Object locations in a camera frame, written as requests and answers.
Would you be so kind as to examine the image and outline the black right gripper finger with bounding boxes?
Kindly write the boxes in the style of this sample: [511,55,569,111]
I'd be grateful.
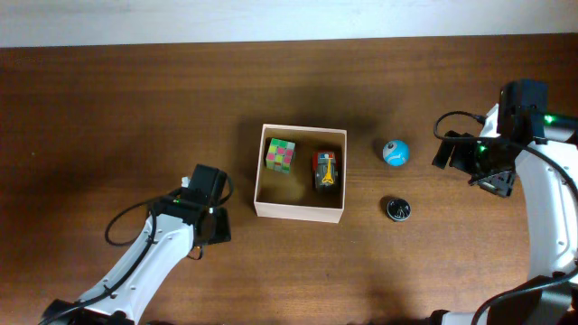
[450,141,478,173]
[432,141,461,169]

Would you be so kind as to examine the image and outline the blue ball with face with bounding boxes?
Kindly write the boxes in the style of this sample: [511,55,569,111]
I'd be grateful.
[382,140,410,167]

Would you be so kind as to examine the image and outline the black round spinner toy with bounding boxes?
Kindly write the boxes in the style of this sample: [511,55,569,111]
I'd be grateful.
[386,198,412,222]

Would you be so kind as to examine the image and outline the pastel rubiks cube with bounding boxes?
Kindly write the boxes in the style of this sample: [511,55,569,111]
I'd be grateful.
[265,138,295,174]

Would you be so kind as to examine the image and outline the red grey toy car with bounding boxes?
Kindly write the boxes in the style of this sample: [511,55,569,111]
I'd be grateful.
[312,151,340,192]

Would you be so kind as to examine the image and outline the orange plush toy figure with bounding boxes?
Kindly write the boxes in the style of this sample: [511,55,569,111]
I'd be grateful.
[187,246,204,261]

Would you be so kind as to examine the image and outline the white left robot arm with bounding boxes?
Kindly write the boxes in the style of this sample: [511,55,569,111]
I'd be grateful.
[40,164,233,324]

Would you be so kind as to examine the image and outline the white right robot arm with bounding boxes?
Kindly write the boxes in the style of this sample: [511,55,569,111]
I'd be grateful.
[428,79,577,325]

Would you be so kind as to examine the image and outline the white open cardboard box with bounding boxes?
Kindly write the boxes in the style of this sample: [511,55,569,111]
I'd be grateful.
[253,124,348,224]

